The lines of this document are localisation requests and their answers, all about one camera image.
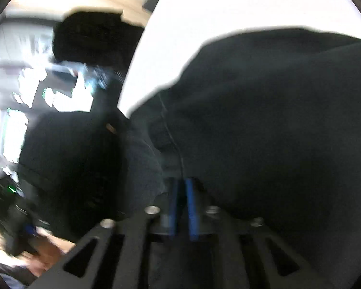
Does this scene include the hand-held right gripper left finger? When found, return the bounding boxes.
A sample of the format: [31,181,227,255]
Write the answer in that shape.
[27,177,181,289]

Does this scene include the black denim pants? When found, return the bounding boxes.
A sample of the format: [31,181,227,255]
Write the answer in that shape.
[18,28,361,289]

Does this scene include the person's left hand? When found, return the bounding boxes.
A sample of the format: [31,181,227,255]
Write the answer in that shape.
[27,235,76,277]

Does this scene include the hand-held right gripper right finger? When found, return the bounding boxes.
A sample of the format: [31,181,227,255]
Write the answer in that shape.
[185,178,328,289]

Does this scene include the bed with white sheet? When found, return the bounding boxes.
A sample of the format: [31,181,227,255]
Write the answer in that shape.
[117,0,361,118]

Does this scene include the black hanging coat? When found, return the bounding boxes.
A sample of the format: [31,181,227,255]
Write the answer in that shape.
[52,11,145,76]

